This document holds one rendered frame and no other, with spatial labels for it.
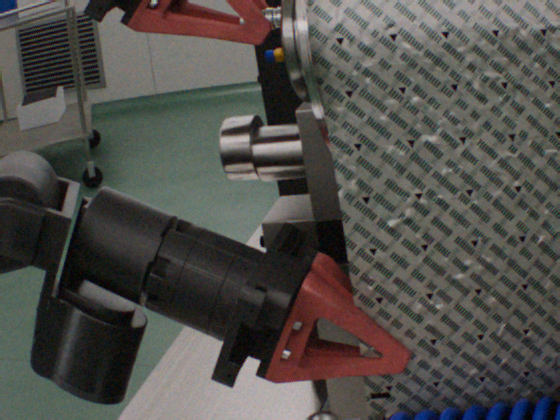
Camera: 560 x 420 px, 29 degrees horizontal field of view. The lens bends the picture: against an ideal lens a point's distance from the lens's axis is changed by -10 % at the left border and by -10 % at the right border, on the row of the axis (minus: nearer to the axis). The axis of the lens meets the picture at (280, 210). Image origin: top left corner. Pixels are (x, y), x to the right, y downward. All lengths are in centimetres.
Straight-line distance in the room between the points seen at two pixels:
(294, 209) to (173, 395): 36
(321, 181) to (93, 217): 15
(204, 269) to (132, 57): 614
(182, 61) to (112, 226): 602
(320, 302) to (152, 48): 610
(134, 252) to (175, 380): 45
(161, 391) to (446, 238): 50
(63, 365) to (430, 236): 23
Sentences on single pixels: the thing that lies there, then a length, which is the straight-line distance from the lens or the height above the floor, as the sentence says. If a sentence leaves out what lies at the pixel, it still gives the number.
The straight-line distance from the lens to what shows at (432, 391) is 68.
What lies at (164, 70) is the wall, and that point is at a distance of 672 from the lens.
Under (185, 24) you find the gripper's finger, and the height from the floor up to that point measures 127.
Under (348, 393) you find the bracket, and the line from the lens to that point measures 78.
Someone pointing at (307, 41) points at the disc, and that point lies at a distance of 61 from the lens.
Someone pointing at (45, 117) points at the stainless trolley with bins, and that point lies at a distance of 565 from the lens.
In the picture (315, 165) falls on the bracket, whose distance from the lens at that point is 71.
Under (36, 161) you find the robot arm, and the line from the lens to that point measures 69.
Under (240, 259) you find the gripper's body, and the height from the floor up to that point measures 114.
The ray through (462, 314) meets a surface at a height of 110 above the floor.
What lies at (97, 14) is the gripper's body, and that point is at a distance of 65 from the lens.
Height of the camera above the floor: 137
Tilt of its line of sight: 18 degrees down
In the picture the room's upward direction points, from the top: 10 degrees counter-clockwise
